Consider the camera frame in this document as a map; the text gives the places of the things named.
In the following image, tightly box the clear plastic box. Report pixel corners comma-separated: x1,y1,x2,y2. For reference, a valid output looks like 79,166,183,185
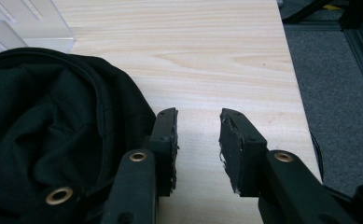
0,0,77,60

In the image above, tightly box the black stand leg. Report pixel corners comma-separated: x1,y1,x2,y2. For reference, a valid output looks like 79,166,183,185
282,0,363,31

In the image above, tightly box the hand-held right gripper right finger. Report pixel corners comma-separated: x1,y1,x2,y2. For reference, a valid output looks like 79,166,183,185
218,107,268,198

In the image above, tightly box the black cable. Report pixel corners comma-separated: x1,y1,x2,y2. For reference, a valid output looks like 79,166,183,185
309,131,325,183

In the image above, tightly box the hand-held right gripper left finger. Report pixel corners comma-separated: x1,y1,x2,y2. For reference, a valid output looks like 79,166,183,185
148,107,180,198

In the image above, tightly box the black cloth garment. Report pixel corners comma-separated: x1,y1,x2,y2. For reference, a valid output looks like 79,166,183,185
0,47,157,220

